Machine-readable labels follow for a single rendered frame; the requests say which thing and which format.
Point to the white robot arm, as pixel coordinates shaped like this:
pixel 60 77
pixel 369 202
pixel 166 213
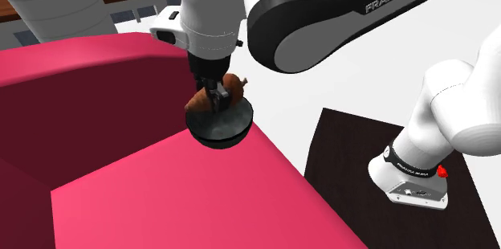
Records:
pixel 336 9

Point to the red sofa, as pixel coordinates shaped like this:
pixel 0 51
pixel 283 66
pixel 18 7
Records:
pixel 164 185

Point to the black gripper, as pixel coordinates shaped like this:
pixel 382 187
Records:
pixel 209 67

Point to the dark robot stand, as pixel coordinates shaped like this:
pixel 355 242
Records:
pixel 344 201

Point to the black round bowl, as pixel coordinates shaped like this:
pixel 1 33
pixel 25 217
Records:
pixel 225 127

